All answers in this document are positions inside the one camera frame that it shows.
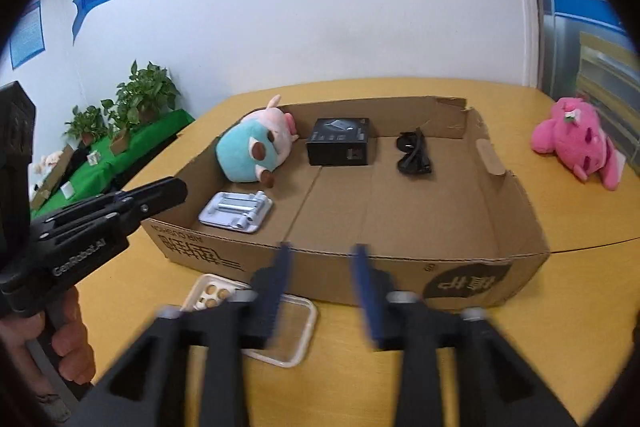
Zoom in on black sunglasses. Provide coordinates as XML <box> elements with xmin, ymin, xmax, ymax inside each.
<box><xmin>396</xmin><ymin>128</ymin><xmax>432</xmax><ymax>176</ymax></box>

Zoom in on large potted green plant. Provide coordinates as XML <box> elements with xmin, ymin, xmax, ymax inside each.
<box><xmin>101</xmin><ymin>61</ymin><xmax>180</xmax><ymax>130</ymax></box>

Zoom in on blue framed wall poster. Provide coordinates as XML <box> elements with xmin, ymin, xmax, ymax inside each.
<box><xmin>9</xmin><ymin>0</ymin><xmax>46</xmax><ymax>69</ymax></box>

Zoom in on brown cardboard box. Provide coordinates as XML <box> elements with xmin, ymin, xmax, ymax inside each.
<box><xmin>144</xmin><ymin>96</ymin><xmax>549</xmax><ymax>310</ymax></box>

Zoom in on small potted green plant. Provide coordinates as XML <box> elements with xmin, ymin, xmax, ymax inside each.
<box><xmin>64</xmin><ymin>105</ymin><xmax>107</xmax><ymax>146</ymax></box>

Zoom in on grey folding phone stand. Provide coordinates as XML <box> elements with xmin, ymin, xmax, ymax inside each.
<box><xmin>198</xmin><ymin>191</ymin><xmax>273</xmax><ymax>234</ymax></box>

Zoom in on clear white phone case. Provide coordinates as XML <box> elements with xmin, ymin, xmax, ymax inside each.
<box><xmin>181</xmin><ymin>274</ymin><xmax>318</xmax><ymax>369</ymax></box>

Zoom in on black charger box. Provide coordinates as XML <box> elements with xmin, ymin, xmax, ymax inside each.
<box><xmin>306</xmin><ymin>118</ymin><xmax>369</xmax><ymax>167</ymax></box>

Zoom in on green cloth side table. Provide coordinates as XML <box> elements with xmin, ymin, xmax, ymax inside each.
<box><xmin>32</xmin><ymin>109</ymin><xmax>194</xmax><ymax>219</ymax></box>

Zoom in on pink pig plush toy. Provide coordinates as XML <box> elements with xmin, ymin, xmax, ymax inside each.
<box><xmin>216</xmin><ymin>95</ymin><xmax>299</xmax><ymax>188</ymax></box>

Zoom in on person's left hand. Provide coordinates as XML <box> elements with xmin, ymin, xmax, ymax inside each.
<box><xmin>1</xmin><ymin>287</ymin><xmax>96</xmax><ymax>397</ymax></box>

